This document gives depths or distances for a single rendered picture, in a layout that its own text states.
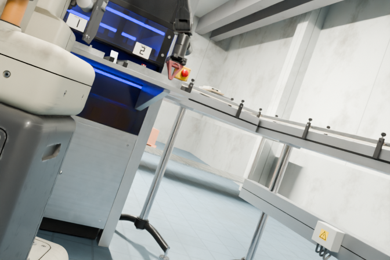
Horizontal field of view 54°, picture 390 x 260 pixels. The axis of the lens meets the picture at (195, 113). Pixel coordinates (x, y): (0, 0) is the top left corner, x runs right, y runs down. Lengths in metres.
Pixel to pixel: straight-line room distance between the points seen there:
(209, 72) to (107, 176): 8.23
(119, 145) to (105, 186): 0.22
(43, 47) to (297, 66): 5.65
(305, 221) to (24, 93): 1.57
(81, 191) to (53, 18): 1.11
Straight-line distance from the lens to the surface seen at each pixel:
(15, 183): 0.71
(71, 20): 1.93
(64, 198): 2.03
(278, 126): 2.29
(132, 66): 1.61
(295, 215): 2.05
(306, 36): 6.31
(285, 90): 6.09
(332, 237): 1.80
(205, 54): 10.07
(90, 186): 2.03
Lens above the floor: 0.77
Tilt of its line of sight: 1 degrees up
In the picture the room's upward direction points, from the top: 20 degrees clockwise
